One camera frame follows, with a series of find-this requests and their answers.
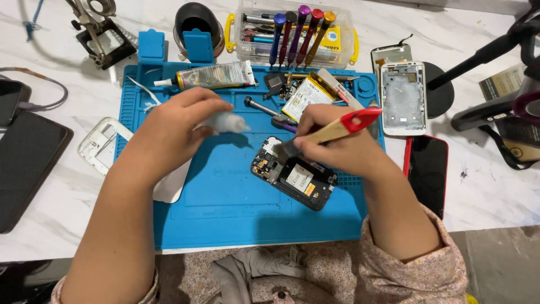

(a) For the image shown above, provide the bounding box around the person's right hand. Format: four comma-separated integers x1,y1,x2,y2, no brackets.
293,104,392,181

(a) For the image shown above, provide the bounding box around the person's left hand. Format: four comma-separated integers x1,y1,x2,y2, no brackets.
134,86,235,180

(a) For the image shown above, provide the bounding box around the small white plastic bottle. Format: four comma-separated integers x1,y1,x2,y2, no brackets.
202,111,251,137

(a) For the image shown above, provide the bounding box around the wooden brush with red end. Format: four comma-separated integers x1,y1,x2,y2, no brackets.
276,107,383,164

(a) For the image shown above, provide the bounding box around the yellow and white phone battery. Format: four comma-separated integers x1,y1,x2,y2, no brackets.
281,71,338,124

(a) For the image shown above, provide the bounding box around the grey glue tube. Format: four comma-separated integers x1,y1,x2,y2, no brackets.
154,60,257,90

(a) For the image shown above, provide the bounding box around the blue plastic phone holder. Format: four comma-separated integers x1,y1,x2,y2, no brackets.
138,29,165,63
182,29,215,64

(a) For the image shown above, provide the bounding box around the silver screwdriver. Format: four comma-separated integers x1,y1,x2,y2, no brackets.
244,96,288,122

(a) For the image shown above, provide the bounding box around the small black phone component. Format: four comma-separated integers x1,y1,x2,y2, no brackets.
263,71,288,99

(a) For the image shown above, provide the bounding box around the opened black phone body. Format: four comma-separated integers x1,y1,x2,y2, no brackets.
251,136,338,212

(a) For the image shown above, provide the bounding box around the white paper strip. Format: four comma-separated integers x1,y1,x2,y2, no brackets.
126,75,163,114

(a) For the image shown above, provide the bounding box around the black round cup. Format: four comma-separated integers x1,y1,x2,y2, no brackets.
173,2,225,62

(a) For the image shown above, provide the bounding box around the white phone back cover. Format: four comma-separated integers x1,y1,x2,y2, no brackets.
152,158,193,204

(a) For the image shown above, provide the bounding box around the blue silicone repair mat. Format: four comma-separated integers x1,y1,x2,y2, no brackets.
114,61,385,251

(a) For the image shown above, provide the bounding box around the detached phone screen panel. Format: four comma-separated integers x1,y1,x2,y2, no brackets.
371,35,414,77

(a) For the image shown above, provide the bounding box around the clear toolbox with yellow latches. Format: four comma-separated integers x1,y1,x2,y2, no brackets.
224,0,360,70

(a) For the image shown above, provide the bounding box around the metal helping hand stand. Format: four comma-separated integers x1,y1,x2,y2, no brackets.
64,0,138,71

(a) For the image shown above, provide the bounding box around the red edged black phone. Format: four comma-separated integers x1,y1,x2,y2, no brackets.
402,134,449,220

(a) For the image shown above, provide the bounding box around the black stand with round base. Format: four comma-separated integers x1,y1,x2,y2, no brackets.
422,0,540,120

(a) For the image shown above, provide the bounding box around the grey cloth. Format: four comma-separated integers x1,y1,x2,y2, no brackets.
209,245,309,304

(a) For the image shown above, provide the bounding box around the black hot air tool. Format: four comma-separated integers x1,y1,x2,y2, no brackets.
450,55,540,132

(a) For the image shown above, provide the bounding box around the large black tablet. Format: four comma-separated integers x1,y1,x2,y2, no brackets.
0,111,75,234

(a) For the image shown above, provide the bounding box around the person's floral clothing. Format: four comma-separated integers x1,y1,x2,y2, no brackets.
50,203,480,304

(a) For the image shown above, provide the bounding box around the beige cardboard box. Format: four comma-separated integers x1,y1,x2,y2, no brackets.
478,63,527,102

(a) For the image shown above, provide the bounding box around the small black phone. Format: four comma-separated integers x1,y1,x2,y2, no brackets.
0,79,33,128

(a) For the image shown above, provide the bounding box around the dark handled screwdriver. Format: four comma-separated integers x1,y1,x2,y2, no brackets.
279,11,298,69

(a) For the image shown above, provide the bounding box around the orange handled screwdriver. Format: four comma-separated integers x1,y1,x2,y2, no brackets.
304,10,337,69

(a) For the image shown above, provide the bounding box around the red handled screwdriver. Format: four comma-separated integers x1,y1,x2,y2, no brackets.
296,8,325,69

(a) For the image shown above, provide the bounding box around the blue handled screwdriver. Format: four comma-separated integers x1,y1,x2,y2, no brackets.
269,13,287,69

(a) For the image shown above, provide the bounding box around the white phone frame with board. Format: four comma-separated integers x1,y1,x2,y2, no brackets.
381,61,428,137

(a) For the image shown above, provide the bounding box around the purple handled screwdriver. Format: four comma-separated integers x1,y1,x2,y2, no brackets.
287,5,312,69

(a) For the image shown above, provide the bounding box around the empty white phone frame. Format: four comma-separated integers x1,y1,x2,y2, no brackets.
77,117,135,176

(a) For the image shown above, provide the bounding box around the grey cable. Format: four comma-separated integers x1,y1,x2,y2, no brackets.
0,66,69,112

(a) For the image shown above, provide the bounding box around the blue coiled cable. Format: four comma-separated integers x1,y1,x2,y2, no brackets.
23,0,46,43

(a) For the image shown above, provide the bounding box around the black strap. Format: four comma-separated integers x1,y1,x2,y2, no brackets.
478,124,540,172

